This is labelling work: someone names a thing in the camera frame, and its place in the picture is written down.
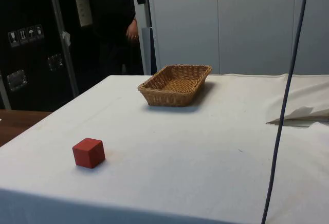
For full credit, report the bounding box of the red cube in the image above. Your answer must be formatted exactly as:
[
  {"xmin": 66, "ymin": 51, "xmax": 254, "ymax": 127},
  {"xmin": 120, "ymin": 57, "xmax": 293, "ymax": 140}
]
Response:
[{"xmin": 72, "ymin": 137, "xmax": 106, "ymax": 169}]

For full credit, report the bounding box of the wicker basket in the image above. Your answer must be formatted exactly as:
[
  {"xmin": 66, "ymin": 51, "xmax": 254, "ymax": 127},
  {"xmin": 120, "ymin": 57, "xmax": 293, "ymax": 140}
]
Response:
[{"xmin": 137, "ymin": 64, "xmax": 213, "ymax": 107}]

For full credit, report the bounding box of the pale locker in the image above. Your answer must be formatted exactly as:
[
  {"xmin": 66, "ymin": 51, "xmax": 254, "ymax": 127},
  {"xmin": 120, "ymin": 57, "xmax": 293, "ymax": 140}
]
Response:
[{"xmin": 145, "ymin": 0, "xmax": 219, "ymax": 76}]

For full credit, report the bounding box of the person in dark clothes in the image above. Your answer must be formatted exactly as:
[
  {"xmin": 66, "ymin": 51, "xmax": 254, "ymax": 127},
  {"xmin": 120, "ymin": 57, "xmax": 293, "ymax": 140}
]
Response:
[{"xmin": 88, "ymin": 0, "xmax": 144, "ymax": 76}]

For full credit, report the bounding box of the black cabinet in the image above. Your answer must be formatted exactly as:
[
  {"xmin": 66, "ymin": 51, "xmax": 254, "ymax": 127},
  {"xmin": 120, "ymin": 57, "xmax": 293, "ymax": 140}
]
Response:
[{"xmin": 0, "ymin": 0, "xmax": 79, "ymax": 111}]

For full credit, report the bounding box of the black cable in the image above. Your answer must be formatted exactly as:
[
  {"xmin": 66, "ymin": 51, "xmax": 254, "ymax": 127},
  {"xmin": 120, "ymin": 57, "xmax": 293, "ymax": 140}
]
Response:
[{"xmin": 261, "ymin": 0, "xmax": 311, "ymax": 224}]

